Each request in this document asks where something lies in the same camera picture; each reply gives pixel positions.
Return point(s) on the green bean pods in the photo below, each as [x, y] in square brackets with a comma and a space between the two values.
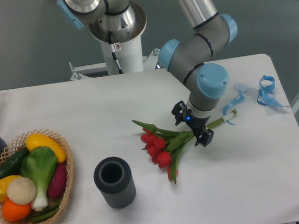
[45, 214]

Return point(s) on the green bok choy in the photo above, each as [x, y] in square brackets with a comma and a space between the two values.
[39, 166]

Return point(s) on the yellow bell pepper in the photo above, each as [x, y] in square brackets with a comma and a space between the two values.
[4, 183]

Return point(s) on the green cucumber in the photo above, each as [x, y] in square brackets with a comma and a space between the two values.
[13, 163]

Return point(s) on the red tulip bouquet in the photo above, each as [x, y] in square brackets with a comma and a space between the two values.
[164, 146]

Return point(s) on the purple sweet potato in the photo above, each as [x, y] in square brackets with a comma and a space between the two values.
[58, 182]

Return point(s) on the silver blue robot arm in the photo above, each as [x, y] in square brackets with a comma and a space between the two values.
[187, 62]

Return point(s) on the woven wicker basket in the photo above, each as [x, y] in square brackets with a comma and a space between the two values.
[64, 155]

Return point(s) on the blue ribbon on stems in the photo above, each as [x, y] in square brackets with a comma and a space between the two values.
[228, 111]

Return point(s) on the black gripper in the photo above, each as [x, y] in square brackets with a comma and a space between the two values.
[198, 125]

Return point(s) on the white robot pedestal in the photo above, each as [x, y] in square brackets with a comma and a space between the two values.
[120, 40]

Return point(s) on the blue ribbon on table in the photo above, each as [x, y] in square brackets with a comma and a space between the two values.
[266, 96]

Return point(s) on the dark grey ribbed vase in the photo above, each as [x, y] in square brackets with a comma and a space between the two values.
[114, 179]

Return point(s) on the white garlic bulb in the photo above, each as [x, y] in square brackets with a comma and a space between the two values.
[21, 191]

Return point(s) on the orange fruit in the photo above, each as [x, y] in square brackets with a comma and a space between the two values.
[13, 212]

